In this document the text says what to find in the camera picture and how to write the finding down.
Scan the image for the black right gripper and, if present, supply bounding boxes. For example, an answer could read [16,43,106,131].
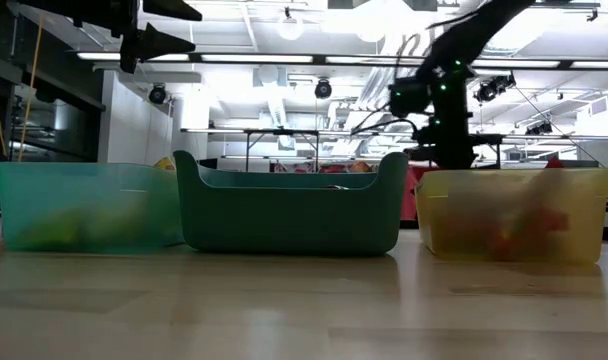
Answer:
[408,69,478,170]

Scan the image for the red soda can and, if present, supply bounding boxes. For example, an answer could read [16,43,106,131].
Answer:
[401,167,418,221]

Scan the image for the black ceiling rail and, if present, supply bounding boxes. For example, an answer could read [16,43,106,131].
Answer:
[531,0,601,22]

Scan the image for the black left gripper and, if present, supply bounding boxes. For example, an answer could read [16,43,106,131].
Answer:
[83,0,204,75]

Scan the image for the yellow cable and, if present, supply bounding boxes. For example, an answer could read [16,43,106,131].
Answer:
[0,9,46,164]

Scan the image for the silver ventilation duct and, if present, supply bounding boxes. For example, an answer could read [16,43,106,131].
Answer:
[426,0,565,104]

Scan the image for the black folding table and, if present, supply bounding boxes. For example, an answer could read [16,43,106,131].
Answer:
[476,133,503,169]
[243,128,321,174]

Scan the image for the black spotlight cluster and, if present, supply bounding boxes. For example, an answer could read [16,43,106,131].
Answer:
[473,73,518,105]

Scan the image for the dark green plastic bin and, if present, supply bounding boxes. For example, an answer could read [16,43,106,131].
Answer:
[172,149,412,257]

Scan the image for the white ceiling ring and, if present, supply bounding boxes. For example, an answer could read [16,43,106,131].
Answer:
[277,14,305,42]

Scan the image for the long ceiling light strip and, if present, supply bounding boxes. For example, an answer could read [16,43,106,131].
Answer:
[68,49,608,71]

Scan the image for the colourful background items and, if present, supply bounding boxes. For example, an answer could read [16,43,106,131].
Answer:
[272,160,376,175]

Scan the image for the translucent teal plastic bin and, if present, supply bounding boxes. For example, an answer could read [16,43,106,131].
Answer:
[0,160,185,254]

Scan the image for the black round spotlight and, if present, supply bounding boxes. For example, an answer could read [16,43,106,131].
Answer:
[313,78,334,101]
[147,83,168,106]
[525,121,554,137]

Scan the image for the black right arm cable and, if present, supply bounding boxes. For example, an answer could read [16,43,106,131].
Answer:
[350,9,480,137]

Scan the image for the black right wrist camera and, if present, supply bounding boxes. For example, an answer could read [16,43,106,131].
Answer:
[387,76,434,120]

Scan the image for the translucent yellow plastic bin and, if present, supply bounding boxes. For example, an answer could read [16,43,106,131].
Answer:
[414,167,608,265]

